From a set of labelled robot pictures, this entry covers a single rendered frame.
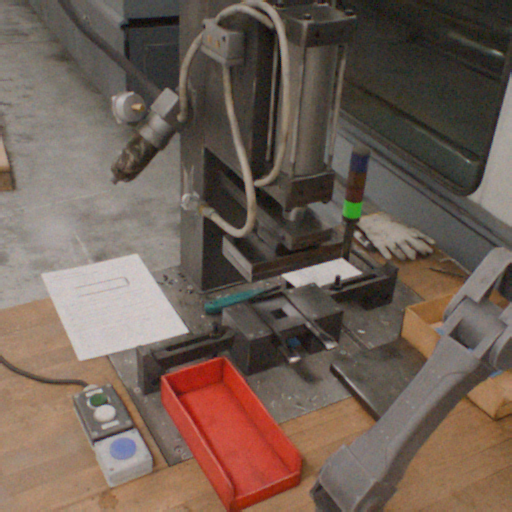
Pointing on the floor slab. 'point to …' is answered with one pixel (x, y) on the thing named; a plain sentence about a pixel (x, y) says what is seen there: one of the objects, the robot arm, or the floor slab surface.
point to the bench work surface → (48, 449)
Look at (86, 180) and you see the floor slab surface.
